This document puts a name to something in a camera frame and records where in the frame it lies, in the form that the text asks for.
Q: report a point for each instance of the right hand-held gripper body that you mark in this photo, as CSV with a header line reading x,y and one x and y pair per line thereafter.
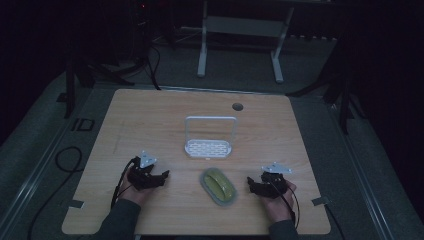
x,y
275,181

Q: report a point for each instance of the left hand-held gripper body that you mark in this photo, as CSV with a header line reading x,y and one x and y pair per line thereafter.
x,y
142,170

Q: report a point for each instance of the green oval soap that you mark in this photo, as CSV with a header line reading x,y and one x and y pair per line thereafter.
x,y
218,187

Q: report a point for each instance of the grey oval dish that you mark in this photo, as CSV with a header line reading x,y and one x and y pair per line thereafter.
x,y
207,191

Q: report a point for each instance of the person's left hand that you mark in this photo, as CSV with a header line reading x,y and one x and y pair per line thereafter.
x,y
133,195

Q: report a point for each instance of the person's right hand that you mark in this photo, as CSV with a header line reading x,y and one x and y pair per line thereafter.
x,y
281,208

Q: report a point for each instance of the grey tape piece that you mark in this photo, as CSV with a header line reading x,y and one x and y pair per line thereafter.
x,y
76,203
320,200

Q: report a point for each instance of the black tripod stand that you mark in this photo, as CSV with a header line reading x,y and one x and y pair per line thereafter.
x,y
71,80
340,90

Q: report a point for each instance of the white metal stand frame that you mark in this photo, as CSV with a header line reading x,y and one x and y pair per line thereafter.
x,y
245,26

